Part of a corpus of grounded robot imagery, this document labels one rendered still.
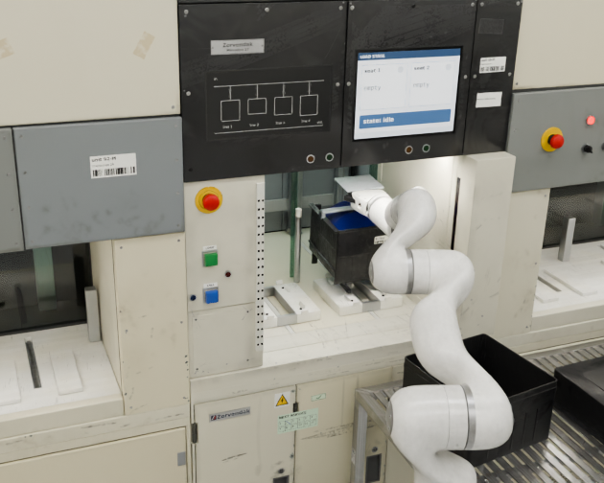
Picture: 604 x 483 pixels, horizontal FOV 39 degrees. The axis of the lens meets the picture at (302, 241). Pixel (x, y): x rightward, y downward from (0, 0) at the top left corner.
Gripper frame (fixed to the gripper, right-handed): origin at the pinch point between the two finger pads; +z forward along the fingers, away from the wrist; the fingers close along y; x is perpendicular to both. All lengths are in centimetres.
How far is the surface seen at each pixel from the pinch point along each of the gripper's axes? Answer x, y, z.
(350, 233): -9.5, -5.9, -9.4
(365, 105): 34.0, -13.2, -33.9
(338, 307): -31.2, -9.8, -12.9
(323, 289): -31.0, -10.5, -0.9
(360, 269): -22.2, -1.7, -7.9
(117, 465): -55, -78, -39
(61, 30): 54, -83, -39
